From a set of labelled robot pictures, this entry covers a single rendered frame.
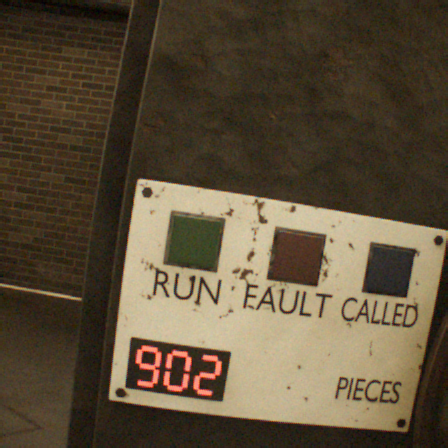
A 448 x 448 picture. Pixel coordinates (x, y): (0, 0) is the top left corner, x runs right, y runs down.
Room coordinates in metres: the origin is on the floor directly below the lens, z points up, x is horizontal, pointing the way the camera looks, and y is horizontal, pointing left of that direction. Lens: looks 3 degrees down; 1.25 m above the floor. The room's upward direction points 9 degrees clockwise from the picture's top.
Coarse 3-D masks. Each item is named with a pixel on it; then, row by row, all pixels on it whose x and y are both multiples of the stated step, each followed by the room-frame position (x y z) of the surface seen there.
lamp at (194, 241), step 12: (180, 216) 0.54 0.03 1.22; (192, 216) 0.55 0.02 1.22; (180, 228) 0.54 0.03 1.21; (192, 228) 0.54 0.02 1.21; (204, 228) 0.54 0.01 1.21; (216, 228) 0.55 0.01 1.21; (180, 240) 0.54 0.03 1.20; (192, 240) 0.54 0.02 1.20; (204, 240) 0.55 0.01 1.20; (216, 240) 0.55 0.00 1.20; (180, 252) 0.54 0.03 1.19; (192, 252) 0.54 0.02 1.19; (204, 252) 0.55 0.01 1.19; (216, 252) 0.55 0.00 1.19; (192, 264) 0.54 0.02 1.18; (204, 264) 0.55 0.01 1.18
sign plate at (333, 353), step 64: (192, 192) 0.55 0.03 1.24; (128, 256) 0.54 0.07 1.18; (256, 256) 0.55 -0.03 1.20; (128, 320) 0.54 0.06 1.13; (192, 320) 0.55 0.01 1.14; (256, 320) 0.56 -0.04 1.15; (320, 320) 0.56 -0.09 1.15; (384, 320) 0.57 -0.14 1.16; (128, 384) 0.54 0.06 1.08; (192, 384) 0.55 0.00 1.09; (256, 384) 0.56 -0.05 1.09; (320, 384) 0.56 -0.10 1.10; (384, 384) 0.57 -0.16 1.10
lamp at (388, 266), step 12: (372, 252) 0.56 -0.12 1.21; (384, 252) 0.56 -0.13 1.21; (396, 252) 0.56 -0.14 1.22; (408, 252) 0.56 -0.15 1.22; (372, 264) 0.56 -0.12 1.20; (384, 264) 0.56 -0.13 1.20; (396, 264) 0.56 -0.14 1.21; (408, 264) 0.56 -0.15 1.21; (372, 276) 0.56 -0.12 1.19; (384, 276) 0.56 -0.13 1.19; (396, 276) 0.56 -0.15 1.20; (408, 276) 0.56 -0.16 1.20; (372, 288) 0.56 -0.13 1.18; (384, 288) 0.56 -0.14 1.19; (396, 288) 0.56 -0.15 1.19
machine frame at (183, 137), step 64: (192, 0) 0.57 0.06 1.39; (256, 0) 0.57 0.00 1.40; (320, 0) 0.58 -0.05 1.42; (384, 0) 0.58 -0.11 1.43; (128, 64) 0.64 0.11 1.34; (192, 64) 0.57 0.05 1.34; (256, 64) 0.57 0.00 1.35; (320, 64) 0.58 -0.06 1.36; (384, 64) 0.58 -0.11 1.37; (128, 128) 0.64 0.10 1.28; (192, 128) 0.57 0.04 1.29; (256, 128) 0.57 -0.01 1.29; (320, 128) 0.58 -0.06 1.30; (384, 128) 0.58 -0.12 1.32; (128, 192) 0.56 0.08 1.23; (256, 192) 0.57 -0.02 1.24; (320, 192) 0.58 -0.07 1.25; (384, 192) 0.59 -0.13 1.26
